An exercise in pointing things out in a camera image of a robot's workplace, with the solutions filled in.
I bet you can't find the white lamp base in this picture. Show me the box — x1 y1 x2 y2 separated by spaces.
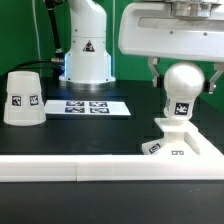
142 118 197 156

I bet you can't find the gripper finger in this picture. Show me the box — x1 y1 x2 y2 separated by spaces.
203 63 224 94
148 57 164 88

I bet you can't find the black cable hose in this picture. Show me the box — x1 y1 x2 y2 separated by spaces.
9 0 67 73

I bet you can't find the thin white cable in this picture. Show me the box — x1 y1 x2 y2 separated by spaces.
31 0 42 61

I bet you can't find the white lamp shade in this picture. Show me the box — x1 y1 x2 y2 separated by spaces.
3 71 46 126

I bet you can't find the white marker sheet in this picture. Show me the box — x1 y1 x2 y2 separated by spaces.
45 100 130 116

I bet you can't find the white light bulb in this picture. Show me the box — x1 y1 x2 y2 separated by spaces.
164 62 205 121

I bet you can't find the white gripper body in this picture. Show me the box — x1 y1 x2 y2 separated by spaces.
118 0 224 62

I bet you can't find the white L-shaped wall fence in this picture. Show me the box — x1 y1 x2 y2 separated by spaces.
0 130 224 182

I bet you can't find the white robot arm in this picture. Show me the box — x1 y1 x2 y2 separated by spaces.
60 0 224 93

